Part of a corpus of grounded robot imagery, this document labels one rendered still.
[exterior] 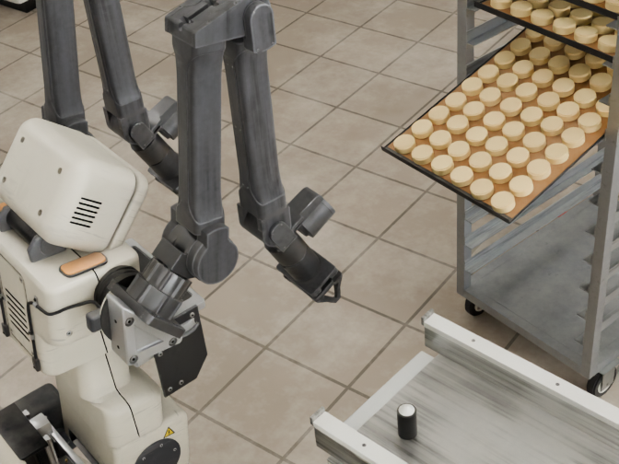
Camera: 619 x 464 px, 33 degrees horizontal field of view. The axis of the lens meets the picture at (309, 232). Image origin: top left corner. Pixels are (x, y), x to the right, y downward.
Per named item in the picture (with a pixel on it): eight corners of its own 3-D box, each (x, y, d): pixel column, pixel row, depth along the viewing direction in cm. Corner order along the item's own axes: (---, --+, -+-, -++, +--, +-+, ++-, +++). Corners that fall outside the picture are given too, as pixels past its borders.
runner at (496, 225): (471, 249, 285) (472, 241, 284) (463, 245, 287) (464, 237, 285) (618, 154, 315) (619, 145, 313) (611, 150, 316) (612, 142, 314)
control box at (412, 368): (437, 411, 191) (436, 358, 183) (352, 494, 178) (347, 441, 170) (421, 401, 193) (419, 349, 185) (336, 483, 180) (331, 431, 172)
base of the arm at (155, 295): (104, 285, 160) (145, 324, 152) (134, 242, 160) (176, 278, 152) (141, 302, 166) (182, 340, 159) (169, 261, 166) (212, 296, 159)
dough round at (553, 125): (564, 136, 230) (563, 130, 229) (541, 138, 232) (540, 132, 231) (564, 121, 234) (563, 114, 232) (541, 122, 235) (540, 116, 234)
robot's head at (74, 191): (42, 248, 155) (84, 158, 153) (-18, 190, 169) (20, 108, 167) (115, 263, 166) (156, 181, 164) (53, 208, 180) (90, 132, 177)
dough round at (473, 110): (462, 110, 245) (461, 103, 244) (483, 104, 244) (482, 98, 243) (466, 123, 242) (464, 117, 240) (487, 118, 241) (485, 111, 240)
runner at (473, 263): (471, 273, 291) (471, 266, 289) (463, 269, 293) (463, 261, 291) (615, 178, 320) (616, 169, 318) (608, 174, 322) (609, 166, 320)
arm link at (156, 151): (122, 141, 200) (137, 152, 196) (145, 115, 201) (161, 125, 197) (141, 160, 205) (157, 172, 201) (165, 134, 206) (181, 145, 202)
